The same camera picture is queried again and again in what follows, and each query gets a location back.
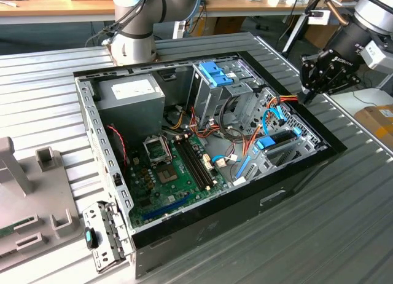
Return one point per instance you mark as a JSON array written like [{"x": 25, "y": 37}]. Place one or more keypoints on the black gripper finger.
[
  {"x": 310, "y": 75},
  {"x": 337, "y": 81}
]

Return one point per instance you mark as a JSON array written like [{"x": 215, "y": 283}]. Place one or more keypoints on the hard disk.
[{"x": 264, "y": 142}]

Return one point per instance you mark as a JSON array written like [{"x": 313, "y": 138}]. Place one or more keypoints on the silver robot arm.
[{"x": 138, "y": 22}]

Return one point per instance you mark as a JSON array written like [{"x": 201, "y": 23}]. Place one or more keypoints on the metal disk bay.
[{"x": 285, "y": 161}]

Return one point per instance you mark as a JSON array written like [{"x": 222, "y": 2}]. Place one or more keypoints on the brown cardboard box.
[
  {"x": 374, "y": 127},
  {"x": 319, "y": 35},
  {"x": 224, "y": 26}
]

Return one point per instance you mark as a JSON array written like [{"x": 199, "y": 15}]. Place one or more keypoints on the blue drive cage latch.
[
  {"x": 212, "y": 69},
  {"x": 224, "y": 79}
]

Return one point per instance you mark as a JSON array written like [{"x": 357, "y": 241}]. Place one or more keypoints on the wooden desk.
[
  {"x": 245, "y": 7},
  {"x": 46, "y": 7}
]

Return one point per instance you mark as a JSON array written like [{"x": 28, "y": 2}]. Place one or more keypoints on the grey metal drive cage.
[{"x": 215, "y": 102}]

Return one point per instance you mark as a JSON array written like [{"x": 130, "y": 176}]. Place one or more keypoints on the blue plastic bay strip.
[{"x": 244, "y": 165}]

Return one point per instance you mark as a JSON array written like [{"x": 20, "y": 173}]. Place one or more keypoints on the white paper tag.
[{"x": 239, "y": 181}]

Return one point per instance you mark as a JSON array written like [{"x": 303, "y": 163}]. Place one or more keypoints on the white board power socket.
[{"x": 207, "y": 162}]

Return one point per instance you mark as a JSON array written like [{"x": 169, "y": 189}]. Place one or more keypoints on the black RAM slot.
[
  {"x": 189, "y": 162},
  {"x": 198, "y": 162},
  {"x": 203, "y": 162},
  {"x": 194, "y": 162}
]

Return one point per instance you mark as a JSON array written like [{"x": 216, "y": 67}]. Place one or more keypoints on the green motherboard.
[{"x": 181, "y": 193}]

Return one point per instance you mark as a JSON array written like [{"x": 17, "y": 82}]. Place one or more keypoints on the grey power supply unit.
[{"x": 129, "y": 112}]

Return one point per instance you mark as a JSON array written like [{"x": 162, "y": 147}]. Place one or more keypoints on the black open PC case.
[{"x": 215, "y": 235}]

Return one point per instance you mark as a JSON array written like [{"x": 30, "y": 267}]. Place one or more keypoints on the blue expansion slot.
[{"x": 167, "y": 207}]

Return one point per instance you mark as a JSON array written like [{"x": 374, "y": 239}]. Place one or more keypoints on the black case fan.
[{"x": 115, "y": 155}]

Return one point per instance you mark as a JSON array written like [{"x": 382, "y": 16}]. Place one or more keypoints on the blue black card latch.
[{"x": 90, "y": 238}]

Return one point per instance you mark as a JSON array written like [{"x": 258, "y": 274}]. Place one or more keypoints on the grey parts rack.
[{"x": 37, "y": 198}]

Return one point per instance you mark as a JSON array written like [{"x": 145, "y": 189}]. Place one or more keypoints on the green RAM stick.
[{"x": 9, "y": 231}]

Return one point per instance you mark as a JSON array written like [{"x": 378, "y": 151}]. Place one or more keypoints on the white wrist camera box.
[{"x": 377, "y": 55}]

